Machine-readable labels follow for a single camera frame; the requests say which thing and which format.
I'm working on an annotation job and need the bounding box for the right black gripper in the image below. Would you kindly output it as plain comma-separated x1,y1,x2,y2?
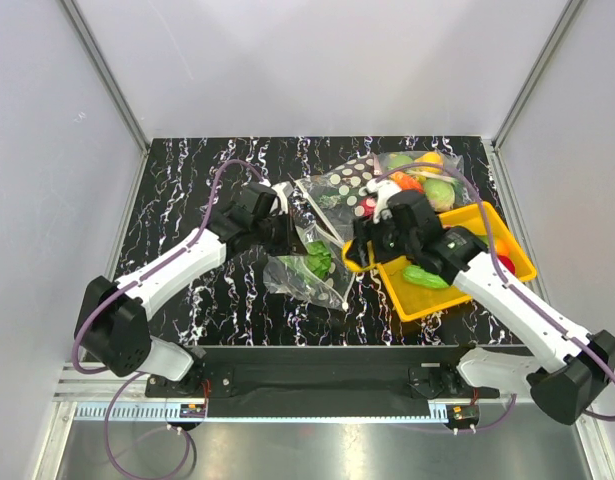
348,210,420,268

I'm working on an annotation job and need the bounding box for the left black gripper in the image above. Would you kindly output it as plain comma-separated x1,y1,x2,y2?
253,208,308,257

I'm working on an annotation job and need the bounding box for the green fake bok choy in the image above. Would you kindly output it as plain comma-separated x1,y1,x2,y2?
285,241,332,280

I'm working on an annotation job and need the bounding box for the clear zip bag with lemon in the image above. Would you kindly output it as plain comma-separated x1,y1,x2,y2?
263,222,354,311

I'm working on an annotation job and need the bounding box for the clear zip bag with mushroom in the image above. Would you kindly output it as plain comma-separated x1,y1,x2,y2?
296,154,382,244

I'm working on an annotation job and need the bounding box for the yellow fake lemon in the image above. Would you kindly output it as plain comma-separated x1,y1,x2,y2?
342,239,376,274

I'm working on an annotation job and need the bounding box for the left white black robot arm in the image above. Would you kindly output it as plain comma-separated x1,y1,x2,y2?
74,182,306,396

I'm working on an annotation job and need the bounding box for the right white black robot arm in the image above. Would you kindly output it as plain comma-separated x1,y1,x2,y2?
343,181,615,425

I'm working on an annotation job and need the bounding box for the green fake bitter gourd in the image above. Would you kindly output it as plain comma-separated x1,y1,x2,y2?
402,265,449,290

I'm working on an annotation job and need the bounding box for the clear bag of fake fruit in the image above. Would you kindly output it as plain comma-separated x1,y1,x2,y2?
376,151,473,213

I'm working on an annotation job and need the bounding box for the fake mango in tray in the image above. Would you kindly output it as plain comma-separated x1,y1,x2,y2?
480,235,511,257

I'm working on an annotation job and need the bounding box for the yellow plastic tray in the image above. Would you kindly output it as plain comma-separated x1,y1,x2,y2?
374,201,539,322

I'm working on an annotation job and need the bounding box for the black marble pattern mat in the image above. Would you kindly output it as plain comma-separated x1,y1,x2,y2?
105,136,563,364

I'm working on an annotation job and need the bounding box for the right small connector board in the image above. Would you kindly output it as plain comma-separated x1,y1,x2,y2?
448,404,480,425

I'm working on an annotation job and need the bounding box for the small connector board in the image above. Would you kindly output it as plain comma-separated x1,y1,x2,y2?
179,401,207,419
448,404,480,425

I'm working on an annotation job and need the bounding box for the left small connector board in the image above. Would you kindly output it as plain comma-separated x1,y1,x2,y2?
179,401,207,419

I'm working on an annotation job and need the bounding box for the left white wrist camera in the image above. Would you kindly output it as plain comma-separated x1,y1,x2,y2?
271,181,294,214

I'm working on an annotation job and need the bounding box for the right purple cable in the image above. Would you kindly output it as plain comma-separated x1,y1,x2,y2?
374,166,615,433

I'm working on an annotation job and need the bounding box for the purple cable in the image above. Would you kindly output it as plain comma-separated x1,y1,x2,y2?
374,166,615,433
70,159,268,477

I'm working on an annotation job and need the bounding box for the slotted white cable duct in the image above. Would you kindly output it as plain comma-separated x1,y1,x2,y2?
75,400,449,425

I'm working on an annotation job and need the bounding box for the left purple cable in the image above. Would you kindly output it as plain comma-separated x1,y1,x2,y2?
70,159,268,477

